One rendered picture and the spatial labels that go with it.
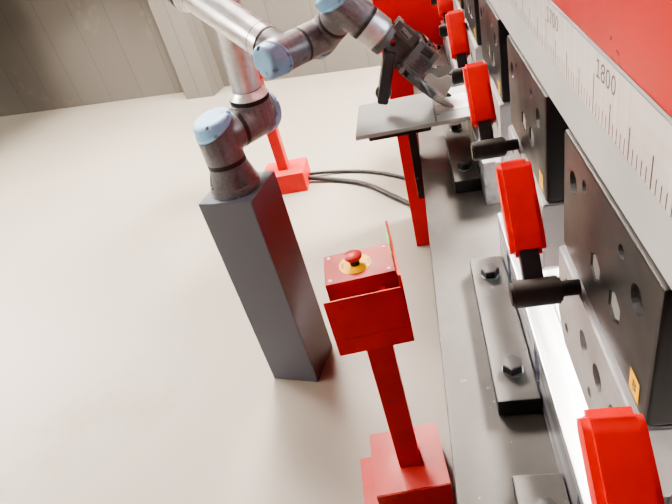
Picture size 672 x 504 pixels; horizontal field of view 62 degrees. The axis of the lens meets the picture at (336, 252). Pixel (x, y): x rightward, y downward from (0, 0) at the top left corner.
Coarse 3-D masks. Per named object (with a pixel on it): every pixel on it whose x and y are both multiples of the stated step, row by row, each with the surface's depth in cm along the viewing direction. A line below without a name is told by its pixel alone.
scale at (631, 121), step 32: (512, 0) 45; (544, 0) 34; (544, 32) 35; (576, 32) 28; (576, 64) 29; (608, 64) 24; (608, 96) 25; (640, 96) 21; (608, 128) 25; (640, 128) 22; (640, 160) 22
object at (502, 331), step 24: (480, 264) 92; (480, 288) 88; (504, 288) 87; (480, 312) 84; (504, 312) 82; (504, 336) 79; (528, 360) 74; (504, 384) 72; (528, 384) 71; (504, 408) 71; (528, 408) 71
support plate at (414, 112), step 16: (416, 96) 132; (368, 112) 131; (384, 112) 129; (400, 112) 127; (416, 112) 125; (432, 112) 123; (448, 112) 121; (464, 112) 119; (368, 128) 124; (384, 128) 122; (400, 128) 120; (416, 128) 120
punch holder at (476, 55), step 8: (464, 0) 83; (472, 0) 72; (464, 8) 85; (472, 8) 73; (472, 16) 75; (472, 24) 76; (472, 32) 78; (480, 32) 73; (472, 40) 77; (480, 40) 74; (472, 48) 78; (480, 48) 74; (472, 56) 80; (480, 56) 75
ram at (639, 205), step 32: (576, 0) 28; (608, 0) 23; (640, 0) 20; (512, 32) 47; (608, 32) 24; (640, 32) 20; (544, 64) 37; (640, 64) 21; (576, 96) 30; (576, 128) 31; (608, 160) 26; (640, 192) 23; (640, 224) 23
